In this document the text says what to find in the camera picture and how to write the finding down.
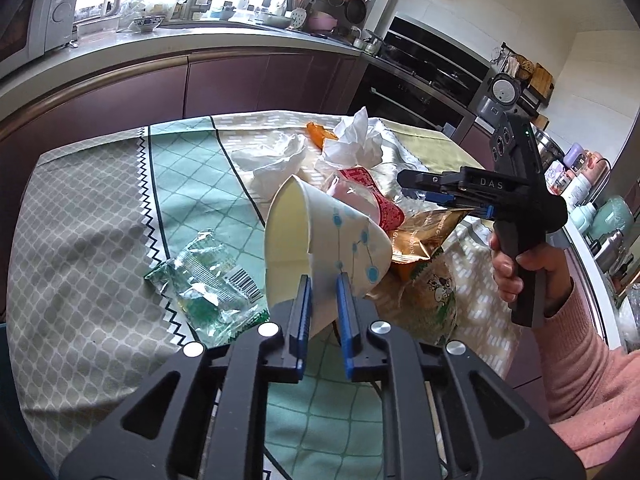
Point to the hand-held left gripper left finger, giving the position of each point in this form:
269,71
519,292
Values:
301,315

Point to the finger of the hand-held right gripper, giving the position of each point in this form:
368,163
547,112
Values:
430,196
420,178

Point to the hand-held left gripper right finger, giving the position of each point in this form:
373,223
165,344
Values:
345,315

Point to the white paper cup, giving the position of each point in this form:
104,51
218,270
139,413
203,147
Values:
290,225

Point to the orange peel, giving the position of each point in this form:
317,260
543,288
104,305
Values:
317,132

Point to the person's right forearm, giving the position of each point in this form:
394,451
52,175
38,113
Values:
590,375

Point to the person's right hand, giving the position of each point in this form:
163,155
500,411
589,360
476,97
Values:
505,270

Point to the gold snack bag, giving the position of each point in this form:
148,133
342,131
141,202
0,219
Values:
425,235

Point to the red and white packet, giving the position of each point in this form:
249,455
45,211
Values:
387,210

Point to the crumpled white tissue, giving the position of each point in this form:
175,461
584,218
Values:
360,140
275,160

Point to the cartoon print snack bag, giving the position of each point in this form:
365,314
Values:
430,300

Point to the grey rice cooker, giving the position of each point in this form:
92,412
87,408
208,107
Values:
500,92

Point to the teal thermos jug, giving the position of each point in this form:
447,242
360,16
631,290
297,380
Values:
612,220

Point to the green plastic wrapper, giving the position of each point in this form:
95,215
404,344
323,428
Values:
200,280

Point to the black built-in oven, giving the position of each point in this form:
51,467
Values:
425,65

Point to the metal pot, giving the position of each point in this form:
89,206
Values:
369,42

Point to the pink pot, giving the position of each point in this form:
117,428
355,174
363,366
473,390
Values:
322,21

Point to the white dotted plate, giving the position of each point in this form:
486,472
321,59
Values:
299,17

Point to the purple kitchen cabinets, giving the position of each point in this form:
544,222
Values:
225,80

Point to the patterned tablecloth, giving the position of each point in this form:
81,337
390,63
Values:
90,260

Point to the grey kitchen countertop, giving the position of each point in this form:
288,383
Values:
200,37

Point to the blue and white bowl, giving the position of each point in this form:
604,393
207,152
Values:
147,23

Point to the white microwave oven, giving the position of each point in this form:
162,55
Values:
50,10

